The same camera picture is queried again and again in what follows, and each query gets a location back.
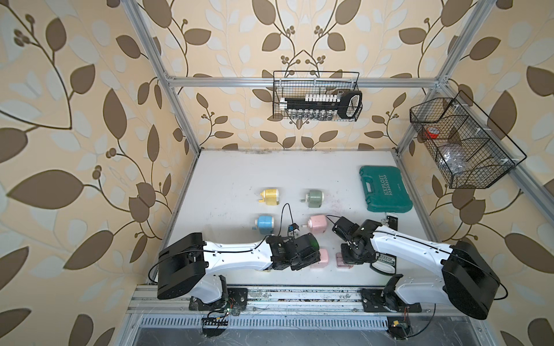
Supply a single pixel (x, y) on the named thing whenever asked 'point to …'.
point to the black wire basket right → (471, 151)
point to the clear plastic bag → (454, 158)
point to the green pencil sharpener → (314, 198)
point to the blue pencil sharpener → (265, 224)
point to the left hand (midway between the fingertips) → (318, 256)
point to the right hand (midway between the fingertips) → (349, 260)
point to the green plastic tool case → (384, 189)
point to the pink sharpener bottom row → (324, 259)
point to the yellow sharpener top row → (270, 197)
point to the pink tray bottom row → (340, 262)
